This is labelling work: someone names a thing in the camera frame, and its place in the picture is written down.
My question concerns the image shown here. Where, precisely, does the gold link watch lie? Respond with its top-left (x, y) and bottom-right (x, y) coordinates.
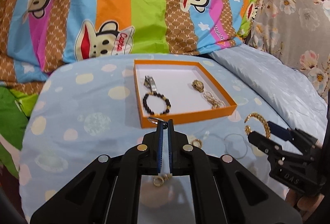
top-left (192, 80), bottom-right (204, 93)

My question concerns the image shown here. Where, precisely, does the white pearl bracelet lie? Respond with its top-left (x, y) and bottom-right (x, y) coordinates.
top-left (202, 91), bottom-right (227, 110)

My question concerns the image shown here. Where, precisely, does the green fabric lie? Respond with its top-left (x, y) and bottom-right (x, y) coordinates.
top-left (0, 86), bottom-right (38, 178)

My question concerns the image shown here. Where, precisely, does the colourful monkey print duvet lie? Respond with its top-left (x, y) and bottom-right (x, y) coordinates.
top-left (1, 0), bottom-right (259, 92)

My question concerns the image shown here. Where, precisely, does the black bead bracelet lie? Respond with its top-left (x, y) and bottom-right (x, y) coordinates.
top-left (142, 92), bottom-right (172, 116)

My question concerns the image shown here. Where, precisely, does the gold chain bracelet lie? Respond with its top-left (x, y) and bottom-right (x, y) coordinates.
top-left (244, 112), bottom-right (272, 140)

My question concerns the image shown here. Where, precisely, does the light blue dotted sheet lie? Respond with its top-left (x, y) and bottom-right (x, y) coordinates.
top-left (19, 54), bottom-right (288, 219)

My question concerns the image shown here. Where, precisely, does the orange jewelry box tray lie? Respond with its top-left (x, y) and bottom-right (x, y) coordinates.
top-left (134, 59), bottom-right (237, 128)

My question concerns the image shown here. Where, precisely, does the grey floral pillow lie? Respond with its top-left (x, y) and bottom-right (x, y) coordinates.
top-left (247, 0), bottom-right (329, 100)

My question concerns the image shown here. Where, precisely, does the person's right hand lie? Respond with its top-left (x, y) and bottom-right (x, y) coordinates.
top-left (285, 189), bottom-right (324, 222)

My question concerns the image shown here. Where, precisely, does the pale blue satin quilt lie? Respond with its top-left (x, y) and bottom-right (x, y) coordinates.
top-left (209, 44), bottom-right (328, 140)

